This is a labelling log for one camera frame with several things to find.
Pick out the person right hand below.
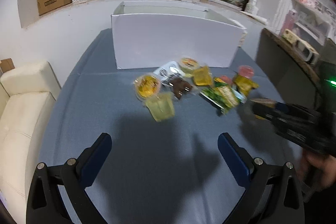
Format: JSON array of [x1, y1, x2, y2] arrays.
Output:
[[297, 150, 335, 188]]

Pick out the clear plastic drawer organizer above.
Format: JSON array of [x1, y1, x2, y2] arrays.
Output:
[[277, 0, 335, 48]]

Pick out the brown chocolate snack bag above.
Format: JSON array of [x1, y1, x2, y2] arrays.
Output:
[[153, 61, 198, 100]]

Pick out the white cardboard box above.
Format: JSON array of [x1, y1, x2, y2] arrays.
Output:
[[111, 1, 245, 69]]

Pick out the pale green jelly cup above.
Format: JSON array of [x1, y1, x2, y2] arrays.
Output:
[[145, 92, 175, 122]]

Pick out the blue grey table cloth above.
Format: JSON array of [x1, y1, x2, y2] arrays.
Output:
[[39, 29, 301, 223]]

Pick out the white plastic bottle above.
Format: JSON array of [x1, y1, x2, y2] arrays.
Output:
[[245, 0, 259, 15]]

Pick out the pink jelly cup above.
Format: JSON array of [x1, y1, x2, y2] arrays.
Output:
[[218, 76, 232, 86], [238, 65, 254, 79]]

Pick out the dark wooden side table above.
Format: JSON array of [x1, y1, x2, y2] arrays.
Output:
[[256, 28, 322, 109]]

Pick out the yellow orange jelly cup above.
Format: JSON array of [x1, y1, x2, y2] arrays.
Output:
[[193, 66, 213, 86]]

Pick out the yellow snack packet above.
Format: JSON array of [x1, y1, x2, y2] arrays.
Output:
[[233, 74, 259, 97]]

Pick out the orange lidded jelly cup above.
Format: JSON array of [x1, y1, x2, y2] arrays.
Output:
[[178, 57, 201, 78]]

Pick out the cream box on side table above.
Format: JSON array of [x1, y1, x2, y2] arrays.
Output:
[[282, 28, 319, 65]]

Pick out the green cracker packet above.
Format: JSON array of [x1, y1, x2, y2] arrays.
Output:
[[200, 82, 247, 115]]

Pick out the yellow lidded jelly cup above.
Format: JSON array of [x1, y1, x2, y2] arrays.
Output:
[[134, 73, 161, 101]]

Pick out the cream white sofa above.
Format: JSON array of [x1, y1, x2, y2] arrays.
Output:
[[1, 61, 61, 223]]

